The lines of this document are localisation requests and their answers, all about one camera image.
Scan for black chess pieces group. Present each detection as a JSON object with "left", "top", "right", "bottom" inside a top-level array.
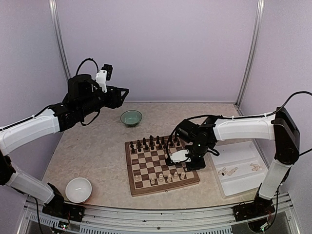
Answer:
[{"left": 125, "top": 136, "right": 185, "bottom": 154}]

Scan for right aluminium frame post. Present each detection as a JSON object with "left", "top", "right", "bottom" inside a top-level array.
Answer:
[{"left": 235, "top": 0, "right": 265, "bottom": 109}]

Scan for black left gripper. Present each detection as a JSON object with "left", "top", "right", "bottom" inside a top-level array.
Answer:
[{"left": 78, "top": 85, "right": 129, "bottom": 117}]

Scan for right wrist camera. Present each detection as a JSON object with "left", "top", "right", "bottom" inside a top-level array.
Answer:
[{"left": 165, "top": 150, "right": 191, "bottom": 166}]

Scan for back aluminium frame rail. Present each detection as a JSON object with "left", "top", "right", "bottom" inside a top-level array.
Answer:
[{"left": 125, "top": 100, "right": 236, "bottom": 105}]

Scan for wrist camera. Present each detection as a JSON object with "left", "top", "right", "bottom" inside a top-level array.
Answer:
[
  {"left": 95, "top": 64, "right": 113, "bottom": 93},
  {"left": 165, "top": 150, "right": 191, "bottom": 166}
]

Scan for white pieces in tray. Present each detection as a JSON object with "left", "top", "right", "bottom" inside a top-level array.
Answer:
[{"left": 218, "top": 163, "right": 262, "bottom": 176}]

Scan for left aluminium frame post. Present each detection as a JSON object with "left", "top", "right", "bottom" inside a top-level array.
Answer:
[{"left": 48, "top": 0, "right": 72, "bottom": 91}]

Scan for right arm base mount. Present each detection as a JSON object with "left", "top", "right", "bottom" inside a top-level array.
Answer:
[{"left": 233, "top": 202, "right": 275, "bottom": 221}]

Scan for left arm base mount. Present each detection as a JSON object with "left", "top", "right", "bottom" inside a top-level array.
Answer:
[{"left": 42, "top": 203, "right": 85, "bottom": 222}]

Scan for white bowl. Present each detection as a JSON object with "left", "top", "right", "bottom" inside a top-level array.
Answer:
[{"left": 65, "top": 177, "right": 92, "bottom": 204}]

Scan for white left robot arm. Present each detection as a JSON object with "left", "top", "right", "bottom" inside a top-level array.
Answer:
[{"left": 0, "top": 74, "right": 129, "bottom": 217}]

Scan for aluminium frame post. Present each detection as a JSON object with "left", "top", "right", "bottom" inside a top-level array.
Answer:
[
  {"left": 235, "top": 0, "right": 265, "bottom": 109},
  {"left": 48, "top": 0, "right": 72, "bottom": 91}
]

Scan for front aluminium rail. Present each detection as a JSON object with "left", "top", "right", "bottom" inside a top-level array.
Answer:
[{"left": 16, "top": 194, "right": 301, "bottom": 234}]

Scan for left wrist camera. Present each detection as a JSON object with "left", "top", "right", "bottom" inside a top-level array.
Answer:
[{"left": 95, "top": 64, "right": 113, "bottom": 93}]

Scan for white plastic tray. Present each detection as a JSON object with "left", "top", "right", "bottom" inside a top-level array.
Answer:
[{"left": 208, "top": 141, "right": 268, "bottom": 199}]

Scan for wooden chess board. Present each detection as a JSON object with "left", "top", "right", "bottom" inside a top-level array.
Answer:
[{"left": 125, "top": 150, "right": 200, "bottom": 197}]

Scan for green glass bowl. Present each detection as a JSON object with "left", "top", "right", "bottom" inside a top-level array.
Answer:
[{"left": 120, "top": 110, "right": 143, "bottom": 127}]

